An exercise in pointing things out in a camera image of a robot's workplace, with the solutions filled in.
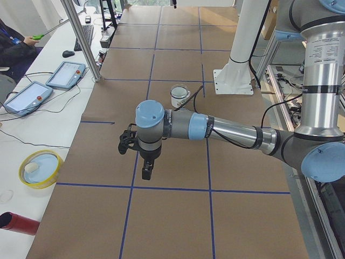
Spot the black stand frame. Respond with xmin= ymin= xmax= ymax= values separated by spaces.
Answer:
xmin=99 ymin=0 xmax=121 ymax=32

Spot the black computer mouse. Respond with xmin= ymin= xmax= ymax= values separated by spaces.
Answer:
xmin=62 ymin=50 xmax=75 ymax=58

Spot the white enamel mug blue rim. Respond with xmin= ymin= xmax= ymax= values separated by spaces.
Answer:
xmin=170 ymin=84 xmax=190 ymax=108

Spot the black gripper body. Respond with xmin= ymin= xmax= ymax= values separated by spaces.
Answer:
xmin=139 ymin=148 xmax=161 ymax=165

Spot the cardboard box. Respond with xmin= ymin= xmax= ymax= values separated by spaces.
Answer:
xmin=261 ymin=0 xmax=278 ymax=40

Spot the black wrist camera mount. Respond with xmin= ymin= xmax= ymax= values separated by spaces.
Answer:
xmin=118 ymin=123 xmax=139 ymax=155

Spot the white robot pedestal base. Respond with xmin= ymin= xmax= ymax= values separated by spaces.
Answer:
xmin=213 ymin=0 xmax=270 ymax=95

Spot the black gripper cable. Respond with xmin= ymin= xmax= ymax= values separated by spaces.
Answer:
xmin=175 ymin=85 xmax=305 ymax=149

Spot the aluminium frame post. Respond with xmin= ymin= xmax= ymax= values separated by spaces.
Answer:
xmin=61 ymin=0 xmax=101 ymax=82

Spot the seated person dark jacket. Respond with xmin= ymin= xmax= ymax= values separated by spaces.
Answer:
xmin=1 ymin=20 xmax=39 ymax=83

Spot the blue teach pendant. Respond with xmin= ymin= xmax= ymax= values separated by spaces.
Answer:
xmin=4 ymin=81 xmax=53 ymax=117
xmin=45 ymin=61 xmax=86 ymax=90

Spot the red cylinder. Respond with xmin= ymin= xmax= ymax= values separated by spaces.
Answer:
xmin=1 ymin=212 xmax=40 ymax=236

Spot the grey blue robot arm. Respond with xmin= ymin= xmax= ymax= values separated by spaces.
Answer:
xmin=135 ymin=1 xmax=344 ymax=182

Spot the far blue teach pendant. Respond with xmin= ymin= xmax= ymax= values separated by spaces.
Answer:
xmin=45 ymin=61 xmax=86 ymax=90

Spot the green handled tool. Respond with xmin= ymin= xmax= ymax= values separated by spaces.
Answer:
xmin=32 ymin=34 xmax=45 ymax=40

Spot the black computer keyboard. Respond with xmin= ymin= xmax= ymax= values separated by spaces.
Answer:
xmin=73 ymin=24 xmax=95 ymax=52

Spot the near blue teach pendant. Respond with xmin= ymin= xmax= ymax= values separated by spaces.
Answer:
xmin=4 ymin=81 xmax=53 ymax=117

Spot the white block in bowl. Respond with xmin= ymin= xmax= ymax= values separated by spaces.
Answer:
xmin=24 ymin=162 xmax=39 ymax=173

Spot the yellow rimmed blue bowl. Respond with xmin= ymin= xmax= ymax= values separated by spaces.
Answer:
xmin=18 ymin=149 xmax=64 ymax=189

